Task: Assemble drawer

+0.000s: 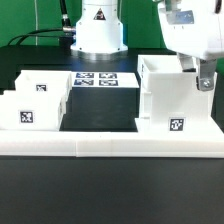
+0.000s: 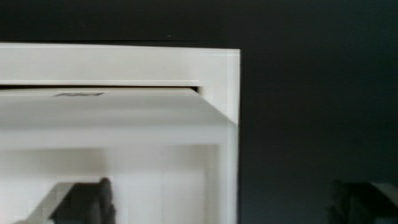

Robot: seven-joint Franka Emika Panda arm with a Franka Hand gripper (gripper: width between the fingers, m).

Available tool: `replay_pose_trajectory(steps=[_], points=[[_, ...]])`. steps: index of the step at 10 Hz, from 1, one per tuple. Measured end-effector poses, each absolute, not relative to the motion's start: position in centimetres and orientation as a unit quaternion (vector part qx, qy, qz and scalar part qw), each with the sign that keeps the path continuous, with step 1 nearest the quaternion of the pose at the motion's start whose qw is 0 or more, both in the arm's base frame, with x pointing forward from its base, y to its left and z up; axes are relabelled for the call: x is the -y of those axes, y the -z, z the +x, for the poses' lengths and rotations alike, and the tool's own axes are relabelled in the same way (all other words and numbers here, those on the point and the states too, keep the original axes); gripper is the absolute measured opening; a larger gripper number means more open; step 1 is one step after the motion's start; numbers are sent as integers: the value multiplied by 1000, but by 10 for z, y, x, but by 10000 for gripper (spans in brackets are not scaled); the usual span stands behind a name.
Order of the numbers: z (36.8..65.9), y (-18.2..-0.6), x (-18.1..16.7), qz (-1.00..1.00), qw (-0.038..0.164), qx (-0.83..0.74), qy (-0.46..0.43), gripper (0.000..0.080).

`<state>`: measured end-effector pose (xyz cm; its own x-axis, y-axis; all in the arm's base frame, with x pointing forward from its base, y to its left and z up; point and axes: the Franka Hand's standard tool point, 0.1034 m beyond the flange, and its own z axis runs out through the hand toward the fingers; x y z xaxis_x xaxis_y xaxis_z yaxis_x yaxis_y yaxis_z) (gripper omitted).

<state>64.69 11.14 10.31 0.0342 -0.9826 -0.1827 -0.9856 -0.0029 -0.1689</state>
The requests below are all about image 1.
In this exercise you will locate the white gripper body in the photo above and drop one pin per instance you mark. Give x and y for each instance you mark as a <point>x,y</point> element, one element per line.
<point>193,27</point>

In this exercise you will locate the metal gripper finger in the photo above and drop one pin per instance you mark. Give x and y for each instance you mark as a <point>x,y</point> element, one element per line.
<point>186,62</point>
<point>206,71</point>

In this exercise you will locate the white drawer cabinet box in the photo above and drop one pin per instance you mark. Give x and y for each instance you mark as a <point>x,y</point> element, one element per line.
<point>169,99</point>

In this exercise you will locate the white front drawer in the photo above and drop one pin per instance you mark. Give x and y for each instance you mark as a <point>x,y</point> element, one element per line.
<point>31,111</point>

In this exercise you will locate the white drawer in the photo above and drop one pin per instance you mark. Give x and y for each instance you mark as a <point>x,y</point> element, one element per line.
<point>51,81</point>
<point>31,111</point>

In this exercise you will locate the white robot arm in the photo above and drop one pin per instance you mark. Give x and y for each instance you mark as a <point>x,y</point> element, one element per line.
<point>99,32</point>

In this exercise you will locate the white rear drawer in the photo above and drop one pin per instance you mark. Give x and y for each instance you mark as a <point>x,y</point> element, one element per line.
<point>51,81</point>

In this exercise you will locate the white marker tag plate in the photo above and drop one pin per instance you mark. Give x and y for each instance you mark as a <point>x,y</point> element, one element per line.
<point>104,80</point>

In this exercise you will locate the white L-shaped fence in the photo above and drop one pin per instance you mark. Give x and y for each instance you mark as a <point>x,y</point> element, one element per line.
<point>110,144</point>

